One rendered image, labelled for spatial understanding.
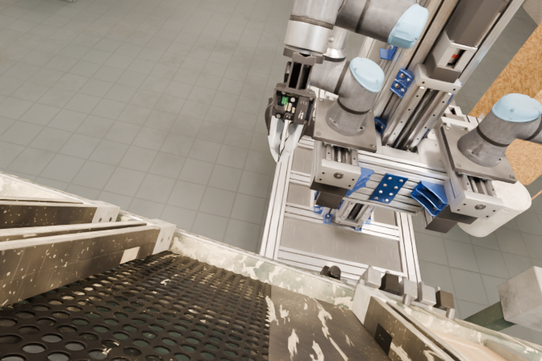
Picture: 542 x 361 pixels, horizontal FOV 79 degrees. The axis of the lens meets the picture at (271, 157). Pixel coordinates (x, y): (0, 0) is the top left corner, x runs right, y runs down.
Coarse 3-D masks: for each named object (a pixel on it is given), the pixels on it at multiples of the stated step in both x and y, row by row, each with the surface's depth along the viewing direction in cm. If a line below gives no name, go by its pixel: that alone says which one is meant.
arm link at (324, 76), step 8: (336, 32) 97; (344, 32) 98; (336, 40) 99; (344, 40) 100; (328, 48) 101; (336, 48) 101; (344, 48) 105; (328, 56) 101; (336, 56) 101; (344, 56) 103; (320, 64) 103; (328, 64) 102; (336, 64) 103; (312, 72) 105; (320, 72) 104; (328, 72) 104; (336, 72) 103; (312, 80) 107; (320, 80) 106; (328, 80) 105; (336, 80) 104; (320, 88) 109; (328, 88) 107
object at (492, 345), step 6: (492, 342) 87; (498, 342) 89; (492, 348) 87; (498, 348) 85; (504, 348) 83; (510, 348) 86; (498, 354) 84; (504, 354) 82; (510, 354) 81; (516, 354) 81; (522, 354) 83; (510, 360) 80; (516, 360) 78; (522, 360) 77; (528, 360) 78
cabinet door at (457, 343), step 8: (440, 336) 84; (448, 336) 87; (448, 344) 80; (456, 344) 82; (464, 344) 84; (472, 344) 86; (464, 352) 76; (472, 352) 79; (480, 352) 82; (488, 352) 83; (472, 360) 72; (480, 360) 74; (488, 360) 76; (496, 360) 77; (504, 360) 80
